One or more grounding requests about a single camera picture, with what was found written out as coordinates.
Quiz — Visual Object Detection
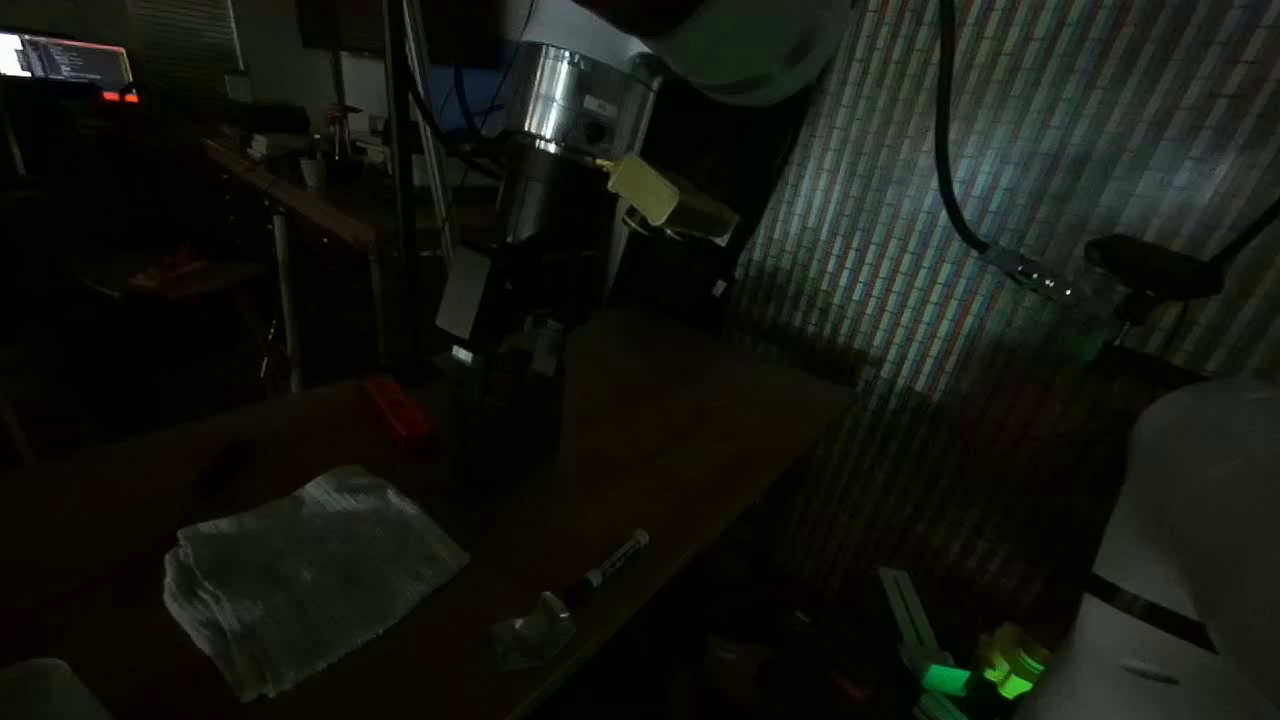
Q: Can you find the red block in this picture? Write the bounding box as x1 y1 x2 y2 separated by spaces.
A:
356 376 435 446

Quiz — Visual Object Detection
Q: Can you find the dark cup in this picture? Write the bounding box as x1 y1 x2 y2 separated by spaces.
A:
452 365 572 473

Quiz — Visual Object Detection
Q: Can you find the white cup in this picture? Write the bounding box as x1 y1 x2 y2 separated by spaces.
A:
0 650 117 720

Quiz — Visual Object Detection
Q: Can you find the green plastic tool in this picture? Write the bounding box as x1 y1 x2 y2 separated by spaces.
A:
914 625 1056 710

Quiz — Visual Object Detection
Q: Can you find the yellowish wrist camera mount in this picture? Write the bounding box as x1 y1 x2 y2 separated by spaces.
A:
604 153 743 252

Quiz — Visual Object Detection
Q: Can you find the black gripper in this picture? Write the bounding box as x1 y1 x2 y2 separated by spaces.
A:
435 237 572 392

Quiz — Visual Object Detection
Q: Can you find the wooden background desk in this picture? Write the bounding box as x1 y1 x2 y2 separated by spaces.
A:
196 132 392 394

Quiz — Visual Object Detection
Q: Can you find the black camera on stand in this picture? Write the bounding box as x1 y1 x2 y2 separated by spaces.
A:
1079 230 1227 325

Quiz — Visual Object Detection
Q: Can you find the lit computer monitor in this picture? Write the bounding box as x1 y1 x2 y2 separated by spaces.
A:
0 28 141 95

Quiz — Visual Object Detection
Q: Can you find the silver tipped black pen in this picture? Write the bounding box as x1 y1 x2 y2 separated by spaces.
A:
555 523 654 611

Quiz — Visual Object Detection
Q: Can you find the crumpled clear plastic wrapper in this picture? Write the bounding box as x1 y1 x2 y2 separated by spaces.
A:
483 590 578 671

